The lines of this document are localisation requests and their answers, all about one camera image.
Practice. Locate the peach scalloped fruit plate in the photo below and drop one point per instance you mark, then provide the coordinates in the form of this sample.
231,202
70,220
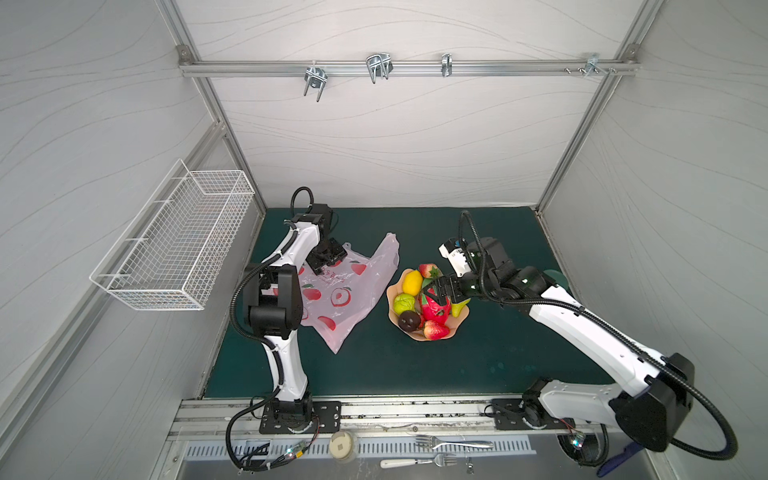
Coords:
396,289

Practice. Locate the yellow lemon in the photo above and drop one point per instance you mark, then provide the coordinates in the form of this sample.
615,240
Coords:
412,283

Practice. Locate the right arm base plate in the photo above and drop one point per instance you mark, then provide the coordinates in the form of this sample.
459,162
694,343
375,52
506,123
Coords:
513,414

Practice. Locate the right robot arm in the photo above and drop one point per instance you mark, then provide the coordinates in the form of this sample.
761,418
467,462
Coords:
650,394

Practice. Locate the red dragon fruit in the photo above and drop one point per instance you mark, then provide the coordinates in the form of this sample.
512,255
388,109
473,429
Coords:
437,311

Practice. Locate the white handled fork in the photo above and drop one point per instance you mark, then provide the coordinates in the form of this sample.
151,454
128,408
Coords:
440,460

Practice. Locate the pink strawberry plastic bag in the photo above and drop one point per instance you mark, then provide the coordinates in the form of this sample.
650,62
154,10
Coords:
343,295

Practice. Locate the metal ring clamp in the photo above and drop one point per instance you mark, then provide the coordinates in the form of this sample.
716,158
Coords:
446,65

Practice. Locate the green pear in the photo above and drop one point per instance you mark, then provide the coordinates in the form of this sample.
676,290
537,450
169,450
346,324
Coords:
458,308

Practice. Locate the red strawberry back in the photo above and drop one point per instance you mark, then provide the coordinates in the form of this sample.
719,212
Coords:
430,271

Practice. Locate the metal bolt clamp right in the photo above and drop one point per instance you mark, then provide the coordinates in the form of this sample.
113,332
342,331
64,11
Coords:
592,67

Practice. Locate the green table mat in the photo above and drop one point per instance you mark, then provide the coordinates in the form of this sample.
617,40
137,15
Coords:
494,351

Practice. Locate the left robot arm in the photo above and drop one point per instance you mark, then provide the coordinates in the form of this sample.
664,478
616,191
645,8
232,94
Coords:
267,304

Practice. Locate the aluminium cross rail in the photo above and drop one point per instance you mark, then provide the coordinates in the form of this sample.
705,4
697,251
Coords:
401,68

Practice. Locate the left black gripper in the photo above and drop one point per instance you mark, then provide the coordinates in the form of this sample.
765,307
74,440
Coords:
338,252

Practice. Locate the red peach front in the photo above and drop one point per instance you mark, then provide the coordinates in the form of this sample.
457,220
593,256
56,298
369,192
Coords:
434,330

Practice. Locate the metal hook clamp left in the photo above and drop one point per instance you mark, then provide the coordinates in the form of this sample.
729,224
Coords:
316,79

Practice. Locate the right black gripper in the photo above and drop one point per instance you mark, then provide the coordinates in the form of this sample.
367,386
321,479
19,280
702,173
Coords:
448,288

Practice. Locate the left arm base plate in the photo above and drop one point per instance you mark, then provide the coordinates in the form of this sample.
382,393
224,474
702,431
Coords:
324,416

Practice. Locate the metal hook clamp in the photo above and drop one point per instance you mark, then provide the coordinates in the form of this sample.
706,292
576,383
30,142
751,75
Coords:
316,79
379,66

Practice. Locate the green lidded glass jar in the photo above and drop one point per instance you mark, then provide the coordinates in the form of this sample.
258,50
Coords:
556,279

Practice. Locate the green apple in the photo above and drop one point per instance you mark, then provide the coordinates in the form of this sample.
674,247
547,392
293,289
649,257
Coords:
402,303

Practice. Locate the white wire basket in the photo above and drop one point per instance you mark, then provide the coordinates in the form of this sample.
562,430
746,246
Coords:
169,256

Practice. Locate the black round fan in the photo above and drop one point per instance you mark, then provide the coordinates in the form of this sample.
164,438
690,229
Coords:
587,450

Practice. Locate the blue plastic tool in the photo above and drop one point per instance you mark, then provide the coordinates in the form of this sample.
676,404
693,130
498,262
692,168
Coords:
617,460

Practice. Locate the metal hook clamp middle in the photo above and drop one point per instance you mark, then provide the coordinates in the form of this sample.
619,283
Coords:
379,66

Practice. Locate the silver fork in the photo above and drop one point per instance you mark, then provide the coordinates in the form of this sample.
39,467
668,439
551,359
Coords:
435,443

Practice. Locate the dark purple fruit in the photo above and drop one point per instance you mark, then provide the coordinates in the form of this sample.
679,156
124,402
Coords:
410,321

